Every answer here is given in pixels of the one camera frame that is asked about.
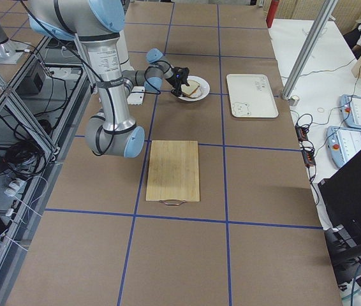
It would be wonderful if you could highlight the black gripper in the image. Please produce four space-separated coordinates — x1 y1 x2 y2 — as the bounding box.
171 66 189 97

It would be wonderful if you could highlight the white bread slice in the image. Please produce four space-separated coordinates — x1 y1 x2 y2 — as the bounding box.
181 80 201 98

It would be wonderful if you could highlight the white round plate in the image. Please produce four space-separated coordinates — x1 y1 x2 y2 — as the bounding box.
176 75 210 102

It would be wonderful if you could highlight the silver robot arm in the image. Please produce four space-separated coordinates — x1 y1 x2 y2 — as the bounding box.
25 1 189 158

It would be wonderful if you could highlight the cream bear-print tray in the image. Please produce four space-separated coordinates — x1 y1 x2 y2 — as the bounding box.
226 74 279 119

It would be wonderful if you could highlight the wooden cutting board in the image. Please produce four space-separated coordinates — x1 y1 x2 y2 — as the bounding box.
146 140 200 205

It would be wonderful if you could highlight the red fire extinguisher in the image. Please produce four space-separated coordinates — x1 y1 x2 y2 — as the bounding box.
266 0 279 29

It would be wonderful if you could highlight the orange black adapter box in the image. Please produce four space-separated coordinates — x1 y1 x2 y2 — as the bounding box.
295 125 308 142

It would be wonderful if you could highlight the near teach pendant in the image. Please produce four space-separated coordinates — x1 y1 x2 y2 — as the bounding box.
326 126 361 168

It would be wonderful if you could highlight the black laptop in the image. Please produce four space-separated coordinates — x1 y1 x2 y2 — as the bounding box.
318 151 361 235

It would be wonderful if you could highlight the black monitor stand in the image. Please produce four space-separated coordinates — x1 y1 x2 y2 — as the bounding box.
324 227 361 292

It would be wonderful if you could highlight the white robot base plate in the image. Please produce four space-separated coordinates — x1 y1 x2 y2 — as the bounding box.
127 86 145 105

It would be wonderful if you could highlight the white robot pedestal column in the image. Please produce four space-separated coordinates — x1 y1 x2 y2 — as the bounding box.
116 30 134 71

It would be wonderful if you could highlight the black box under frame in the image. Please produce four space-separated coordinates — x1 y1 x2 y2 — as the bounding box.
16 61 46 95

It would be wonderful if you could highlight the aluminium frame post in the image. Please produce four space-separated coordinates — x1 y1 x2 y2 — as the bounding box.
281 0 338 100

